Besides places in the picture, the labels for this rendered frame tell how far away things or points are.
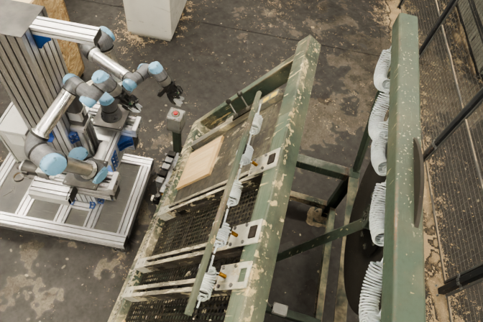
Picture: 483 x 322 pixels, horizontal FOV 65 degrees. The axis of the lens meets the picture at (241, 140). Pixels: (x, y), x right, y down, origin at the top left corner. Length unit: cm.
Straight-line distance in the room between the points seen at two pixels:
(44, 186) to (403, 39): 232
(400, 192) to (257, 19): 441
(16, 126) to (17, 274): 139
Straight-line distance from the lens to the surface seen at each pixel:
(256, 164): 177
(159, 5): 476
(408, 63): 191
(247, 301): 143
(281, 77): 247
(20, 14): 225
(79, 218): 352
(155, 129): 414
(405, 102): 172
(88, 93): 207
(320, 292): 338
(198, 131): 300
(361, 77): 514
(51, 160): 210
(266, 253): 150
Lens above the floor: 331
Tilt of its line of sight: 54 degrees down
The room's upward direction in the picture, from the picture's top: 11 degrees clockwise
